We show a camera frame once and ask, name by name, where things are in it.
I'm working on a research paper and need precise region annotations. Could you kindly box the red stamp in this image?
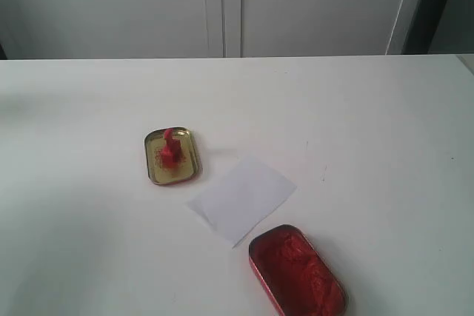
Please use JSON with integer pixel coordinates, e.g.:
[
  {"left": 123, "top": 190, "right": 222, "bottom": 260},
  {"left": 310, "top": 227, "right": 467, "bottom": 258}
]
[{"left": 159, "top": 128, "right": 182, "bottom": 169}]

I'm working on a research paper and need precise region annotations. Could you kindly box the red ink tin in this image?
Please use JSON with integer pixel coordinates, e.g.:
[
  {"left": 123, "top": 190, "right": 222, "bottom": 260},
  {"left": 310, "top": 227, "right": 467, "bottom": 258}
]
[{"left": 249, "top": 224, "right": 347, "bottom": 315}]

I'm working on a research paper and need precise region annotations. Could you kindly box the white paper sheet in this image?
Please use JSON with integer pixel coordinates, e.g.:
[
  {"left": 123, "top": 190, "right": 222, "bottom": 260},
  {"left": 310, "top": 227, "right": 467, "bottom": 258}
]
[{"left": 187, "top": 157, "right": 296, "bottom": 246}]

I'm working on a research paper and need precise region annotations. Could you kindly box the gold tin lid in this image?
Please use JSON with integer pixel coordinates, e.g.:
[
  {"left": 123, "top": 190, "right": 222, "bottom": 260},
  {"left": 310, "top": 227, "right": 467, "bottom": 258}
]
[{"left": 144, "top": 127, "right": 201, "bottom": 186}]

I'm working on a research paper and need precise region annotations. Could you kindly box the white cabinet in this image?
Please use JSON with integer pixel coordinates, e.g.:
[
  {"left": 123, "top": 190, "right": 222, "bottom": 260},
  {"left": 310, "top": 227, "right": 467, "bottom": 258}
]
[{"left": 1, "top": 0, "right": 419, "bottom": 59}]

